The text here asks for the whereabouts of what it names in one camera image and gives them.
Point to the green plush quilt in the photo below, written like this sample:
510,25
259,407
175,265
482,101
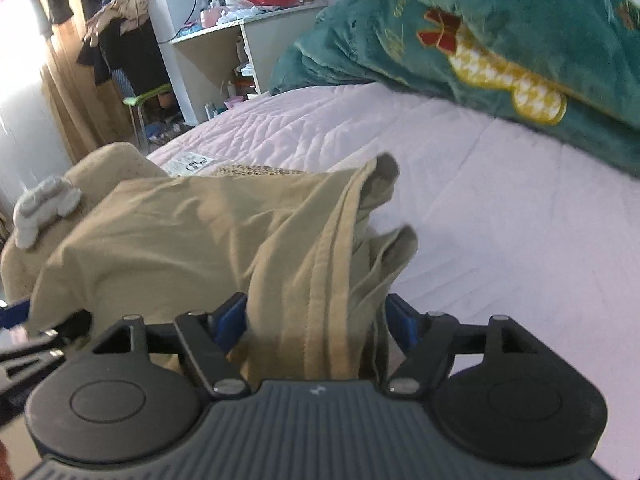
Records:
400,25

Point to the white desk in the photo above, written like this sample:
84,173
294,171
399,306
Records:
280,40

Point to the green stool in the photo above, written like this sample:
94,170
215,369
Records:
147,94

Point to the khaki thin jacket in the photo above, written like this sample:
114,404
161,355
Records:
175,240

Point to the chair draped with clothes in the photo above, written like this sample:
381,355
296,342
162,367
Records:
130,55

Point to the pink quilted bed sheet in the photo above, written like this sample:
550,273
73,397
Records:
500,260

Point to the beige fleece garment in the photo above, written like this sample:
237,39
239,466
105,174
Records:
115,165

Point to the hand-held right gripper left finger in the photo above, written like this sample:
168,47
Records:
230,317

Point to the pink jar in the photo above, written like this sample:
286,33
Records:
208,17

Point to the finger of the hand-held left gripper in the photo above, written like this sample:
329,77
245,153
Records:
70,330
15,314

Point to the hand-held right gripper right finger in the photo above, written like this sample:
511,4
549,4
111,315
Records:
402,320

